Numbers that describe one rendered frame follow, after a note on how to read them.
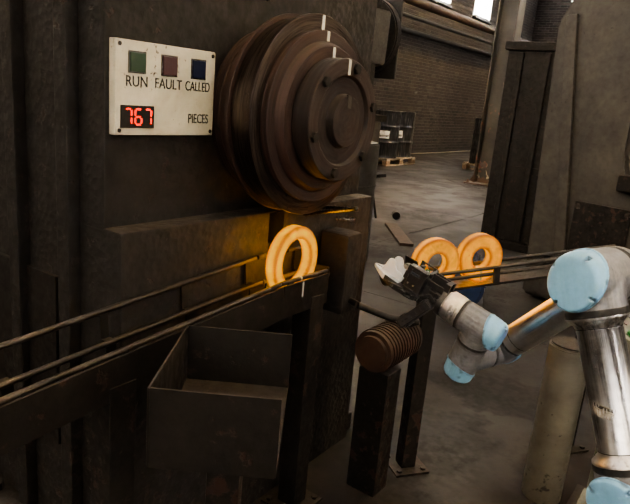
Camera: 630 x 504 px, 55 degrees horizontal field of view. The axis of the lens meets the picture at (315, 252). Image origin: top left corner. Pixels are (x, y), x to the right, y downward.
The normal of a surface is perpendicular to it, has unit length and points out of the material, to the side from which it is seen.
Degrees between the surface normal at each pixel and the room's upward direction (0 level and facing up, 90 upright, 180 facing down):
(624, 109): 90
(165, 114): 90
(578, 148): 90
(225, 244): 90
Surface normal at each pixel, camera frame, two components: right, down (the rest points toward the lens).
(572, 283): -0.83, -0.07
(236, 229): 0.80, 0.21
